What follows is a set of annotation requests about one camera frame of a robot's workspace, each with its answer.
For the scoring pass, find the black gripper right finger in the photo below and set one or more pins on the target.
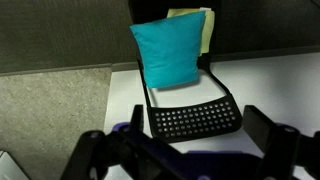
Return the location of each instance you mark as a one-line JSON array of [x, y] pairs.
[[271, 138]]

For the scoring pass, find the white box corner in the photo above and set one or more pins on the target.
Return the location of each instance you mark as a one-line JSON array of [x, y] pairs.
[[9, 170]]

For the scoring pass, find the black perforated metal chair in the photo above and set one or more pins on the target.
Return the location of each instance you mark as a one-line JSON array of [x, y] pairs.
[[188, 122]]

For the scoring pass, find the teal blue pillow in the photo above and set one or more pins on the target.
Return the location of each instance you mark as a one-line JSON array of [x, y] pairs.
[[169, 49]]

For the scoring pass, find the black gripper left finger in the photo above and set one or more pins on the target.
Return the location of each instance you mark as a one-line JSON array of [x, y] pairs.
[[137, 119]]

